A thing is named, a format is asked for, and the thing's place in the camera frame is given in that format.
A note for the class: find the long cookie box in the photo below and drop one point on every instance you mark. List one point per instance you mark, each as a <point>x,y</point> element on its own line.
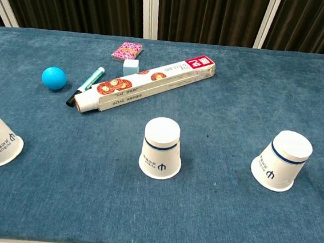
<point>154,83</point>

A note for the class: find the light blue cube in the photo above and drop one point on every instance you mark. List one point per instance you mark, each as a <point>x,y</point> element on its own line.
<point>130,67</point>

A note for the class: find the pink patterned card deck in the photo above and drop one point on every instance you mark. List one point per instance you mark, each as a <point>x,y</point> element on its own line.
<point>127,51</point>

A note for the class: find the green white marker pen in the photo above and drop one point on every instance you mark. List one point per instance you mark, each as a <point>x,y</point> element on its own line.
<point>93,77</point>

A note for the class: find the blue table cloth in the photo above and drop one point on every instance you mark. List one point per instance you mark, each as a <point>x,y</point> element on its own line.
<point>198,217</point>

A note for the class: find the blue ball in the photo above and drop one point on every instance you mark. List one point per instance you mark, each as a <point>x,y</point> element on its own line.
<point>54,78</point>

